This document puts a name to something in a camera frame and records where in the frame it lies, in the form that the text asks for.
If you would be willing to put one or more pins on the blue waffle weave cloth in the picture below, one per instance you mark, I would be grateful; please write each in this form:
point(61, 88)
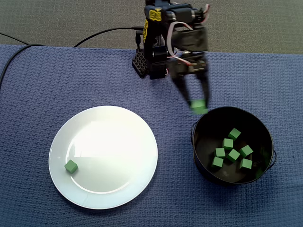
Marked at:
point(35, 118)

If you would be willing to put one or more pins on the black round metal container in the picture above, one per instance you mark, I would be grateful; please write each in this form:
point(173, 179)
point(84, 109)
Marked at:
point(260, 132)

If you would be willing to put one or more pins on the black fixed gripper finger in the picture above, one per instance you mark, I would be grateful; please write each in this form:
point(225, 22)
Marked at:
point(205, 87)

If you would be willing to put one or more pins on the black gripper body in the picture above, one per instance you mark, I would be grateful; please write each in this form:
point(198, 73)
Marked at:
point(192, 68)

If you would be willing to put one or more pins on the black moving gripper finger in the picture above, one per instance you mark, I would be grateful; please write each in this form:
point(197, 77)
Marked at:
point(183, 88)

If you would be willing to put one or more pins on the white round plate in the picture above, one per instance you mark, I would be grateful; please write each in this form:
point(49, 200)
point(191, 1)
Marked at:
point(106, 153)

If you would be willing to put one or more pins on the green foam cube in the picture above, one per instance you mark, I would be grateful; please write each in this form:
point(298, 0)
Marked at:
point(217, 162)
point(199, 107)
point(220, 152)
point(71, 166)
point(234, 155)
point(234, 133)
point(246, 150)
point(228, 143)
point(245, 163)

